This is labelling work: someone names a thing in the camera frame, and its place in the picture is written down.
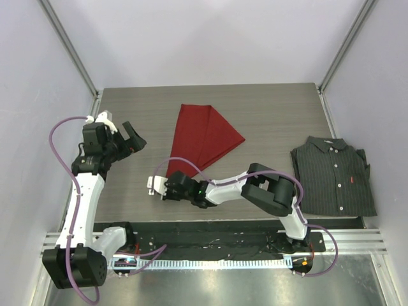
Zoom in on right aluminium frame post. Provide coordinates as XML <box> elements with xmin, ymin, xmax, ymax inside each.
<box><xmin>317</xmin><ymin>0</ymin><xmax>377</xmax><ymax>94</ymax></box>

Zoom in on aluminium frame post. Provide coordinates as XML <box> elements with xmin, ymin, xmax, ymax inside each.
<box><xmin>317</xmin><ymin>0</ymin><xmax>377</xmax><ymax>94</ymax></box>
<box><xmin>38</xmin><ymin>0</ymin><xmax>98</xmax><ymax>98</ymax></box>

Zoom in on red cloth napkin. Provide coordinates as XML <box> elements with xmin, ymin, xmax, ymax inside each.
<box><xmin>166</xmin><ymin>104</ymin><xmax>245</xmax><ymax>177</ymax></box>

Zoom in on dark striped button shirt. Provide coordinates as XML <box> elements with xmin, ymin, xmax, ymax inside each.
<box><xmin>290</xmin><ymin>136</ymin><xmax>377</xmax><ymax>217</ymax></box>

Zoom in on aluminium front rail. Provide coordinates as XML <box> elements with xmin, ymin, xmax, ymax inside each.
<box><xmin>40</xmin><ymin>228</ymin><xmax>388</xmax><ymax>255</ymax></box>

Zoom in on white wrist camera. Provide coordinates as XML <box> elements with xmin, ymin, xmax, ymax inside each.
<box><xmin>85</xmin><ymin>110</ymin><xmax>118</xmax><ymax>134</ymax></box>
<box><xmin>147</xmin><ymin>175</ymin><xmax>168</xmax><ymax>196</ymax></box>

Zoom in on white slotted cable duct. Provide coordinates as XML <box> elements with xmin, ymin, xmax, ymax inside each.
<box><xmin>108</xmin><ymin>258</ymin><xmax>293</xmax><ymax>270</ymax></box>

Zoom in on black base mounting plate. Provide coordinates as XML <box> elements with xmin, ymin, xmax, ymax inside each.
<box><xmin>92</xmin><ymin>217</ymin><xmax>366</xmax><ymax>261</ymax></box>

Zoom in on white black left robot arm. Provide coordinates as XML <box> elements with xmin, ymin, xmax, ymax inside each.
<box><xmin>42</xmin><ymin>120</ymin><xmax>147</xmax><ymax>289</ymax></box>

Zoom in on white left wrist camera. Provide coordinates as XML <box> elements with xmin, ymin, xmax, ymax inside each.
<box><xmin>85</xmin><ymin>110</ymin><xmax>118</xmax><ymax>134</ymax></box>

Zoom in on left aluminium frame post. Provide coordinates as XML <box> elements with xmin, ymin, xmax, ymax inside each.
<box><xmin>38</xmin><ymin>0</ymin><xmax>98</xmax><ymax>98</ymax></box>

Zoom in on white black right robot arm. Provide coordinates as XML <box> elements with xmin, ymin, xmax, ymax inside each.
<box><xmin>157</xmin><ymin>163</ymin><xmax>312</xmax><ymax>254</ymax></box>

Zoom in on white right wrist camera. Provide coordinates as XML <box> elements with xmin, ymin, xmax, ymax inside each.
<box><xmin>147</xmin><ymin>175</ymin><xmax>168</xmax><ymax>196</ymax></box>

